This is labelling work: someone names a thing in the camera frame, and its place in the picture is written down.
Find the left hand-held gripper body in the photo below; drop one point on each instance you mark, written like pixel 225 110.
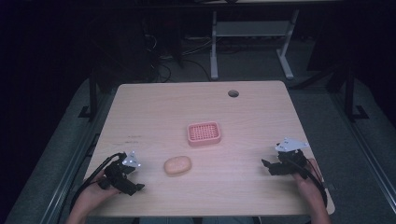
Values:
pixel 117 174

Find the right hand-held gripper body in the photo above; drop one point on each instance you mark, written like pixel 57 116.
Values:
pixel 291 158

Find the person's right hand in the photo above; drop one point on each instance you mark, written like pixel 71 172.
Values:
pixel 306 179

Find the person's left hand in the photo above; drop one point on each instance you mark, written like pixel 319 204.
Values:
pixel 99 193

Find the pink soap dish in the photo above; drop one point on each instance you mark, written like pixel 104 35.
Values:
pixel 204 133

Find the black metal stand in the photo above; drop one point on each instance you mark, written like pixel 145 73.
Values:
pixel 350 93
pixel 92 93

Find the white desk frame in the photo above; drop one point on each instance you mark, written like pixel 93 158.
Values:
pixel 252 29

